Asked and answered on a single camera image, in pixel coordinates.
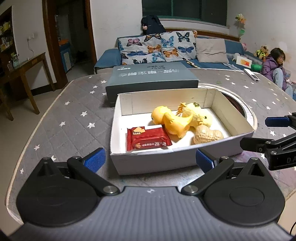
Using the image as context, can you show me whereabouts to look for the wooden shelf cabinet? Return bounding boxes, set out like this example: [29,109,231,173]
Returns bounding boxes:
[0,6,19,65]

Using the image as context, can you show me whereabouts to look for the butterfly print cushion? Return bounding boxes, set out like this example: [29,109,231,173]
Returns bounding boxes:
[161,30,197,62]
[117,34,163,66]

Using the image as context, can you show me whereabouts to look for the wooden side table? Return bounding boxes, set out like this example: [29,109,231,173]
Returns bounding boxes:
[0,52,56,121]

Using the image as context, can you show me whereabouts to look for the red snack packet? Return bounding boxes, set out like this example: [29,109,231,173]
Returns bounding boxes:
[126,126,173,151]

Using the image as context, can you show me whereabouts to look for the white card with orange picture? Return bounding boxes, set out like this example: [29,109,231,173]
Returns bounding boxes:
[235,55,253,70]

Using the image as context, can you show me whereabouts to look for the dark window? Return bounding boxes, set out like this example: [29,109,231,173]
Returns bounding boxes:
[142,0,228,26]

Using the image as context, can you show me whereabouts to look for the white remote control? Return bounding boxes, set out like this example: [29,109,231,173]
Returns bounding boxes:
[243,68,260,81]

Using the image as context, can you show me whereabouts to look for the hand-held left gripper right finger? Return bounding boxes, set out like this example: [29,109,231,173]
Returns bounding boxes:
[181,148,266,197]

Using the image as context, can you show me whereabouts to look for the blue sofa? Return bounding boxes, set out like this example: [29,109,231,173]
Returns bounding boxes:
[94,35,264,75]

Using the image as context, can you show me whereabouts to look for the orange toy duck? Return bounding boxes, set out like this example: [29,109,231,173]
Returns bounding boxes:
[151,105,194,139]

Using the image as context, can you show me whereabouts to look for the wooden door frame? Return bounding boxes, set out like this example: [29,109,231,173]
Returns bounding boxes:
[42,0,97,90]

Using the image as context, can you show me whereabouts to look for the beige cushion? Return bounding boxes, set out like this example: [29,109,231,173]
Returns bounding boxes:
[195,37,229,64]

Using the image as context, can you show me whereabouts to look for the blue cabinet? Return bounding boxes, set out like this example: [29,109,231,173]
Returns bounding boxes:
[58,40,73,73]

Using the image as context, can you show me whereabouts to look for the black backpack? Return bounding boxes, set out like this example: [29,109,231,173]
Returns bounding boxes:
[141,15,166,36]

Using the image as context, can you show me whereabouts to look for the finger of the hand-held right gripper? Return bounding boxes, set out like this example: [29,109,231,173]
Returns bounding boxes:
[265,112,296,128]
[240,133,296,154]

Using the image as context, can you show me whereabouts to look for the artificial flower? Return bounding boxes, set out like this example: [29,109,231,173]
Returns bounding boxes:
[235,13,247,42]

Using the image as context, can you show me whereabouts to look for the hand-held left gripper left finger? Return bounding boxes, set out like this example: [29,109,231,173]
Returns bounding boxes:
[35,148,121,197]

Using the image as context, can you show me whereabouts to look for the peanut shaped toy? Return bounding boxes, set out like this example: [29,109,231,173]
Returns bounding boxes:
[193,125,224,146]

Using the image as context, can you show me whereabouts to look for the teddy bear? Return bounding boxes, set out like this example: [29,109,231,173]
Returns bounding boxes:
[254,45,270,60]

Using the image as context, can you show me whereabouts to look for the bead string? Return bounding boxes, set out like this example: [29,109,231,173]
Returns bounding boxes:
[182,57,200,69]

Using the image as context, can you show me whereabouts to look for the grey box lid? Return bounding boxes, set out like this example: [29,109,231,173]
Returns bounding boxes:
[105,61,200,108]

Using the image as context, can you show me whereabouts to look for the white cardboard box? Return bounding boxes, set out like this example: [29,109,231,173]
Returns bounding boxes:
[109,88,255,176]

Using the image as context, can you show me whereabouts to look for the yellow plush toy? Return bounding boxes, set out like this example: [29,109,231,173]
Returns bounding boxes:
[178,101,213,128]

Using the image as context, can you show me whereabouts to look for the grey star-patterned desktop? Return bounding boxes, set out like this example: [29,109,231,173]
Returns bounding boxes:
[5,70,296,223]

